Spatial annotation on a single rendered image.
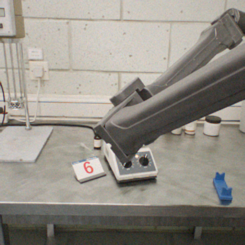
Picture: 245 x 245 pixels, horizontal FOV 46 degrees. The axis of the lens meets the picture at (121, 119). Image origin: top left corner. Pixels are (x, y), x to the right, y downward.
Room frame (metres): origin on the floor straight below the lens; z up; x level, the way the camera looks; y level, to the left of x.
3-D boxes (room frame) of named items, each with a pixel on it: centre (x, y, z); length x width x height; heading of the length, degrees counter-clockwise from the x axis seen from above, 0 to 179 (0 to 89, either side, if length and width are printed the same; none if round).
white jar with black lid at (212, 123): (1.16, -0.39, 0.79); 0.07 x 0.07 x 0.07
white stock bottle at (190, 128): (1.16, -0.30, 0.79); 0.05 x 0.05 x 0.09
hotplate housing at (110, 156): (0.86, -0.03, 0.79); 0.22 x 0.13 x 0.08; 16
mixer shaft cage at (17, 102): (1.01, 0.39, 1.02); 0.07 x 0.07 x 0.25
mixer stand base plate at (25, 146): (1.00, 0.39, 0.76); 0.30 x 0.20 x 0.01; 1
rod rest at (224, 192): (0.72, -0.30, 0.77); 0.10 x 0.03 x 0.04; 175
